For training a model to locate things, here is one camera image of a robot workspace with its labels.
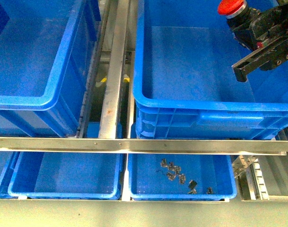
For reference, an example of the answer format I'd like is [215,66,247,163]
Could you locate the blue middle plastic bin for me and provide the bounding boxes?
[0,0,101,137]

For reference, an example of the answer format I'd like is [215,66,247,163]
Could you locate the lower blue empty bin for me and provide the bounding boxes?
[8,152,123,200]

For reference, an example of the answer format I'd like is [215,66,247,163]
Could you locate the blue plastic bin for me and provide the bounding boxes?
[0,0,101,137]
[133,0,288,140]

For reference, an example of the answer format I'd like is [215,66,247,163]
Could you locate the red mushroom push button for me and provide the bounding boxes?
[217,0,265,45]

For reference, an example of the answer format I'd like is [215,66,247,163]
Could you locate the small black metal parts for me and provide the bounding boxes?
[149,156,217,198]

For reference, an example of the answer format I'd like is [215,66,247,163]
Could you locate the lower blue bin with parts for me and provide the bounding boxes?
[128,154,237,201]

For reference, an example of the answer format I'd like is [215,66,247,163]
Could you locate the metal rack frame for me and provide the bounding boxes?
[0,0,288,202]

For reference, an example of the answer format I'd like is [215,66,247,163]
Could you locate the blue left plastic bin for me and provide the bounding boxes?
[133,0,288,140]

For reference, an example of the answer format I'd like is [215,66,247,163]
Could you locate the lower left blue bin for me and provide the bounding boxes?
[0,151,19,199]

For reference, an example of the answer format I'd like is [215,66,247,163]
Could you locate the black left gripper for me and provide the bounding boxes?
[232,4,288,82]

